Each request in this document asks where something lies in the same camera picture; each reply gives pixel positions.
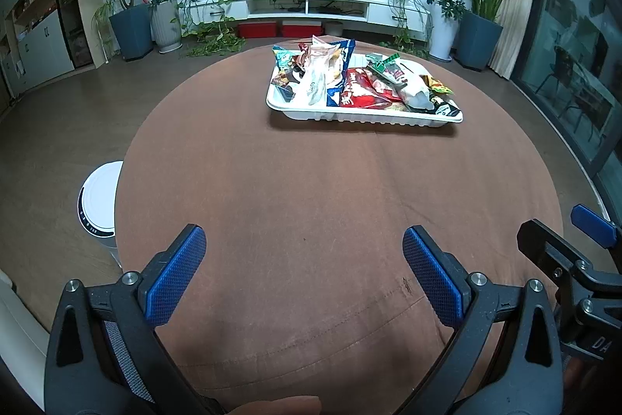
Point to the white ribbed planter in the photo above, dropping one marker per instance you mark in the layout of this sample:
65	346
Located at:
166	26

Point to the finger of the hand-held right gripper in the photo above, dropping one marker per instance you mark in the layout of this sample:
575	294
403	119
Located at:
549	245
590	220

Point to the white television cabinet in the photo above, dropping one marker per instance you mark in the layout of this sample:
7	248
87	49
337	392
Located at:
272	9

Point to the red storage box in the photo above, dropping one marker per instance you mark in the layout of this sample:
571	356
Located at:
301	28
257	29

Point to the tall white planter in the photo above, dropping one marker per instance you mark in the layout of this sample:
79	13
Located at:
443	38

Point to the green snack packet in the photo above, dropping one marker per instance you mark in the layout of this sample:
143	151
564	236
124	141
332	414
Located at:
384	65

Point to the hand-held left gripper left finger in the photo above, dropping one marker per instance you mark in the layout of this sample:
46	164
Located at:
177	279

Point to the small black snack packet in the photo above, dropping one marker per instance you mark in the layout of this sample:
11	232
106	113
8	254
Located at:
444	108

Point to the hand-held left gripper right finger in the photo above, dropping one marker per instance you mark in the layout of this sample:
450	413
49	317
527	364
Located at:
432	279

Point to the yellow snack packet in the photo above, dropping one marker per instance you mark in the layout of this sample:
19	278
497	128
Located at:
437	87

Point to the long white snack packet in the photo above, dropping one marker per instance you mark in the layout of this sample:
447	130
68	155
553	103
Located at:
347	50

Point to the glass sliding door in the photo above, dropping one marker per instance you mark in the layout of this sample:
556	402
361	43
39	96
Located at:
573	55

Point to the dark blue square planter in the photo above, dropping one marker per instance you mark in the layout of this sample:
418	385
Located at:
478	38
131	31

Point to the clear snack packet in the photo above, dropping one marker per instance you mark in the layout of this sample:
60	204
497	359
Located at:
316	77

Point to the white plastic tray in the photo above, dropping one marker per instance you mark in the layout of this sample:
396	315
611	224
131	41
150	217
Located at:
369	117

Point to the red snack packet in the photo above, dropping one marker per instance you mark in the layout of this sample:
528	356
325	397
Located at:
359	94

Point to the dark chair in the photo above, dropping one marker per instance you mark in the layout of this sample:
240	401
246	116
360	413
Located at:
563	70

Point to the small white pot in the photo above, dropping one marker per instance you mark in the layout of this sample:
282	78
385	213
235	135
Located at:
334	27

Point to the cream seat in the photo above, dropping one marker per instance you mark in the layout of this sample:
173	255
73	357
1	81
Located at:
19	332

